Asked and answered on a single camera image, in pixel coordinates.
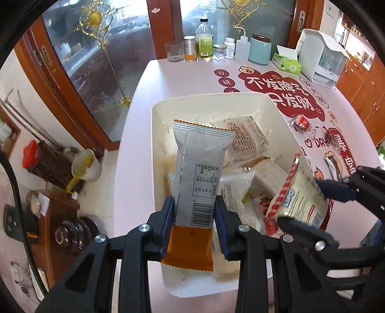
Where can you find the white pill bottle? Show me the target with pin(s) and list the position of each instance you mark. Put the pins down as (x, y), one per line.
(229, 48)

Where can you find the green snack packet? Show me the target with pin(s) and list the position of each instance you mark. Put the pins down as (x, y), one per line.
(247, 196)

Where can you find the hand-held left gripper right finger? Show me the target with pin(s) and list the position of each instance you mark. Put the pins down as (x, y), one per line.
(224, 234)

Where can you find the white squeeze bottle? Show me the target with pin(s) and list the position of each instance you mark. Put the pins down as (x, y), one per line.
(242, 49)

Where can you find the jar with yellow contents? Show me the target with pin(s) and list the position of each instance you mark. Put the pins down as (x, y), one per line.
(190, 48)

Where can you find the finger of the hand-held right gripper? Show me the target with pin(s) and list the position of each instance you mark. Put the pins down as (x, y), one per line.
(318, 242)
(337, 191)

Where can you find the long beige cracker packet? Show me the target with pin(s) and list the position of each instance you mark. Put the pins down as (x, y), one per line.
(267, 174)

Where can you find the red checkered snack packet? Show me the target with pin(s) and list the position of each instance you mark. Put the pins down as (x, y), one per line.
(297, 195)

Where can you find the orange silver snack packet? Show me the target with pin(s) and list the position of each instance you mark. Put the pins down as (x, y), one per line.
(198, 168)

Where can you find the glass door with gold ornament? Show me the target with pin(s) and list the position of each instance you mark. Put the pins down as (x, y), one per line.
(99, 66)

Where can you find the oil bottle green label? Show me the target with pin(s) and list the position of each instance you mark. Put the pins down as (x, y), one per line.
(204, 42)

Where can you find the small red snack packet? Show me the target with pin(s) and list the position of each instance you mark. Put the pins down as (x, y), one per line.
(300, 122)

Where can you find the white countertop cabinet appliance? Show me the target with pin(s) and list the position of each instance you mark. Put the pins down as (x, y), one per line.
(323, 58)

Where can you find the clear drinking glass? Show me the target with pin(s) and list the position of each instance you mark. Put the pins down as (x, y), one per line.
(174, 51)

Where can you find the white plastic storage bin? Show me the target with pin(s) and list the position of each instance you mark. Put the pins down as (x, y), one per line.
(168, 111)

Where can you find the yellow scoop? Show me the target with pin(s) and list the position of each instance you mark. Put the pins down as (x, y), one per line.
(75, 180)

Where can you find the red lid container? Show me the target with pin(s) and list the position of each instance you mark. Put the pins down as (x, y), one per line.
(45, 162)

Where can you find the teal ceramic jar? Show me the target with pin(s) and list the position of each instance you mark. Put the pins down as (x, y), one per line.
(260, 49)

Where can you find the clear snack packet black text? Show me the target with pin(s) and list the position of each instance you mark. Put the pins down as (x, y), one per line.
(246, 135)

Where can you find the black power strip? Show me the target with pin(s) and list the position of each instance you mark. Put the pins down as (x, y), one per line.
(12, 222)

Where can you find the wooden cabinet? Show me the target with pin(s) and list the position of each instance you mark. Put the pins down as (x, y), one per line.
(365, 84)

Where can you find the white plastic cup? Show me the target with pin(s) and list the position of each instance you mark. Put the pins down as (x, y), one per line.
(90, 168)

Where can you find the red white snack packet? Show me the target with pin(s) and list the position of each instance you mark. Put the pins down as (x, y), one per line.
(264, 210)

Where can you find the green tissue box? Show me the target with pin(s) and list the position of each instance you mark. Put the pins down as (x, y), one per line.
(287, 61)

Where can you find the brown snack packet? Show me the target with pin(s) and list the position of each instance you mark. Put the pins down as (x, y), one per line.
(334, 167)

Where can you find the small glass jar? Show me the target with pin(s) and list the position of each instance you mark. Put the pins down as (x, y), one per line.
(219, 51)

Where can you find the dark brown ceramic jar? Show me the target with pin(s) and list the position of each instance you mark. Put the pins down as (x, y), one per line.
(75, 236)

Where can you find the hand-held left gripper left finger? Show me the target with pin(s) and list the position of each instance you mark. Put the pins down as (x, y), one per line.
(167, 222)

